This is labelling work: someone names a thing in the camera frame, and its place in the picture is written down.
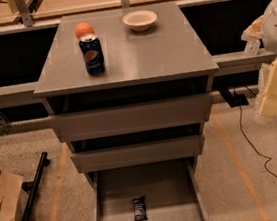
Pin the dark blue rxbar wrapper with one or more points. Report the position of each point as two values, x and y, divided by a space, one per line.
140 209

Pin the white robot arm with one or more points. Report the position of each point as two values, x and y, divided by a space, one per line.
264 30

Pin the grey drawer cabinet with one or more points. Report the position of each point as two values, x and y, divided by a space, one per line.
166 61

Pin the grey top drawer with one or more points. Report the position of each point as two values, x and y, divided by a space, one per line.
127 119

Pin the grey open bottom drawer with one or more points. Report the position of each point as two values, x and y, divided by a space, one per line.
170 191

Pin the grey middle drawer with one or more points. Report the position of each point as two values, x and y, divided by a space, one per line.
137 154

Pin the clear sanitizer bottle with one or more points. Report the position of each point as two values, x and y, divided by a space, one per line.
252 47

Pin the white paper bowl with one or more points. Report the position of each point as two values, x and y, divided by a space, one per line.
140 20

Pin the blue pepsi can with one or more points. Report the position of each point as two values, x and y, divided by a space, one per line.
92 53

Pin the orange fruit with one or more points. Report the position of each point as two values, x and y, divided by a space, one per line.
82 29

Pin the black metal bar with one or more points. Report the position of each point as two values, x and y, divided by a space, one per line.
31 187

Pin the grey long bench rail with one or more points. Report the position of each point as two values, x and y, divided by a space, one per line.
229 63

